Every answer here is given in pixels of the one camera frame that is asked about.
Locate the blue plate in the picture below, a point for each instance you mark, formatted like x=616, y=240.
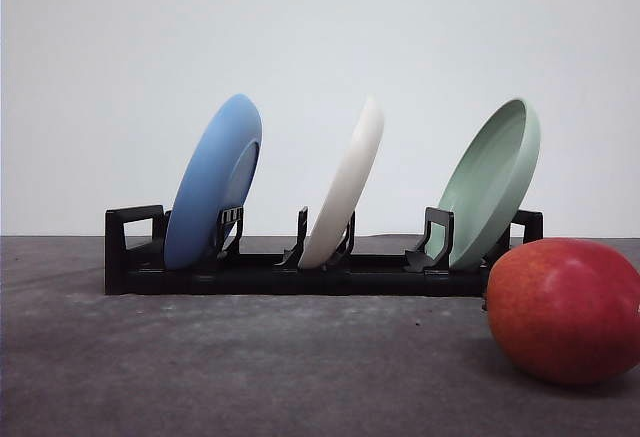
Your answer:
x=218, y=171

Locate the black plate rack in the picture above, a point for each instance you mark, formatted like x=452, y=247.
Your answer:
x=135, y=263

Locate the white plate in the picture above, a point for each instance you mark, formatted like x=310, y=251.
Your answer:
x=346, y=187

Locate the green plate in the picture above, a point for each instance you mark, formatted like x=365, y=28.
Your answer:
x=486, y=183

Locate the red orange pomegranate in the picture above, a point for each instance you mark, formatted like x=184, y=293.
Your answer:
x=565, y=310

